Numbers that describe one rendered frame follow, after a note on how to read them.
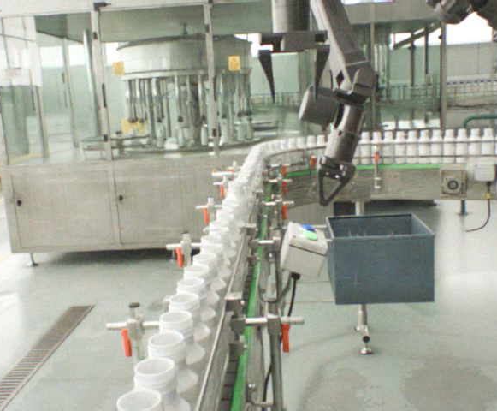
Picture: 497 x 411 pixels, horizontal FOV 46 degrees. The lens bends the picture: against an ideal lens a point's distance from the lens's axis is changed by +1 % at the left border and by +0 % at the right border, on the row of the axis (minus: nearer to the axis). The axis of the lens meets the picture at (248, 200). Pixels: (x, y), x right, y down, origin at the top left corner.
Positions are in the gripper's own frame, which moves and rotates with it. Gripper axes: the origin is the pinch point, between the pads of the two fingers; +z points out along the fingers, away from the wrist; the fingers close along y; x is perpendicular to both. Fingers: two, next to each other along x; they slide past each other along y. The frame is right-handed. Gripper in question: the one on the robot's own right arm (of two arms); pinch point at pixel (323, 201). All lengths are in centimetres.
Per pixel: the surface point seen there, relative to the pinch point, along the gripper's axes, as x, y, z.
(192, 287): -18.1, 44.0, 8.9
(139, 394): -18, 71, 9
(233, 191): -19.1, -20.2, 7.0
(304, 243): -1.5, 3.6, 8.6
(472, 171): 81, -162, -9
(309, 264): 0.6, 3.5, 12.4
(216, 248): -17.1, 25.9, 8.3
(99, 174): -145, -360, 88
